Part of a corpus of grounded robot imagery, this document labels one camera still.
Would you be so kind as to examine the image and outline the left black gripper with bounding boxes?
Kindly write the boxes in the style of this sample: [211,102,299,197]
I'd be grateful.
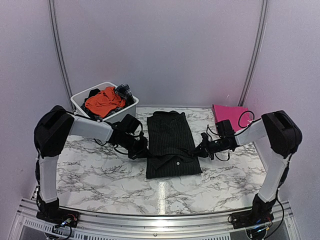
[121,133,152,160]

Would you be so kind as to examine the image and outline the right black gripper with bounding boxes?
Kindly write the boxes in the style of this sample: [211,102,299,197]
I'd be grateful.
[190,136,229,160]

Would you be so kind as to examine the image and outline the magenta pink trousers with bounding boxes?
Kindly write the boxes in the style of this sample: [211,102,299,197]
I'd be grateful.
[212,104,253,132]

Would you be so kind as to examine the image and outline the black striped garment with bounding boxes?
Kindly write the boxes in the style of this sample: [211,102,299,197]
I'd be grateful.
[145,111,202,179]

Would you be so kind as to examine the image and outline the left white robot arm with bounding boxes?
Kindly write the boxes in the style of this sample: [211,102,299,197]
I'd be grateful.
[33,105,149,223]

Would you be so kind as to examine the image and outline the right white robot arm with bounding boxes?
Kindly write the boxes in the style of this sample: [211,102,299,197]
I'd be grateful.
[190,110,303,224]

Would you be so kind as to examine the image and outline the white plastic laundry bin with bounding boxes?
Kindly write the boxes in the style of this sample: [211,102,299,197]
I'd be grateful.
[70,82,139,123]

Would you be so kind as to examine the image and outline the orange garment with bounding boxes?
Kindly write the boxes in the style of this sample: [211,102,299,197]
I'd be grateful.
[84,86,126,118]

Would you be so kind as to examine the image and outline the plaid grey garment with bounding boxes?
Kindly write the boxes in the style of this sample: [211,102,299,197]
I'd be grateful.
[115,83,134,101]

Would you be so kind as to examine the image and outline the black garment in bin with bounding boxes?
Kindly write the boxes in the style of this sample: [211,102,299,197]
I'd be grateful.
[88,88,101,98]

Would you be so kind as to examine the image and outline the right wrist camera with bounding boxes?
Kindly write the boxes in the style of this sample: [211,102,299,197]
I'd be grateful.
[215,119,235,138]

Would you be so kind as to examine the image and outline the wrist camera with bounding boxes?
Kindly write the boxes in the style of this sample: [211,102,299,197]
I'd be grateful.
[215,119,235,138]
[117,114,143,135]

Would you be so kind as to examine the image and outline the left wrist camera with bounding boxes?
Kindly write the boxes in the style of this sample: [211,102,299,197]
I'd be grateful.
[117,114,143,135]

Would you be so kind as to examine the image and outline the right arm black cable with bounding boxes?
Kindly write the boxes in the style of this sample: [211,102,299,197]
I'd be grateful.
[237,111,256,129]

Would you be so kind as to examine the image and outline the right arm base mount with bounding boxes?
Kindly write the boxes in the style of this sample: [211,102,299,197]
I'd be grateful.
[227,210,274,229]

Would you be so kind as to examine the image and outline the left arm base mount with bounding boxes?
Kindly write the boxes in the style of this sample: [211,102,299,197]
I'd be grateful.
[36,206,80,228]

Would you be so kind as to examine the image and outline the right aluminium wall post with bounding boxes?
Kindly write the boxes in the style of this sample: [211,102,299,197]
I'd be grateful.
[238,0,270,107]

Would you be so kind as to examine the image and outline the aluminium wall post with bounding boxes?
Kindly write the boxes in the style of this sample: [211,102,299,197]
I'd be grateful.
[47,0,76,111]
[238,0,270,107]

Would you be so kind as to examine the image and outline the aluminium front rail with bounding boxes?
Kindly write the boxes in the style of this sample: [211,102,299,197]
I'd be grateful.
[8,199,302,240]

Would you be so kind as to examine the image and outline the left aluminium wall post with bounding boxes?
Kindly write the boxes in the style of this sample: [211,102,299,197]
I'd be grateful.
[47,0,76,111]

